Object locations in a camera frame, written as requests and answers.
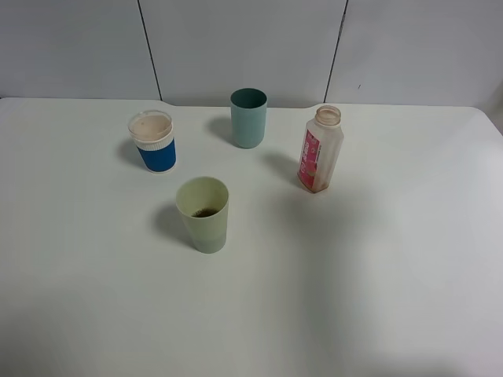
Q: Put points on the clear bottle pink label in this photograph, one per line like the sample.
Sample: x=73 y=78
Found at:
x=320 y=150

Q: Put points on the pale green plastic cup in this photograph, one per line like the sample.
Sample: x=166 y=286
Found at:
x=203 y=204

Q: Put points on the teal plastic cup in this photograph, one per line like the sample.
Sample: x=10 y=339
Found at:
x=248 y=117

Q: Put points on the blue sleeved clear cup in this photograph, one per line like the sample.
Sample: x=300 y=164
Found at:
x=152 y=132

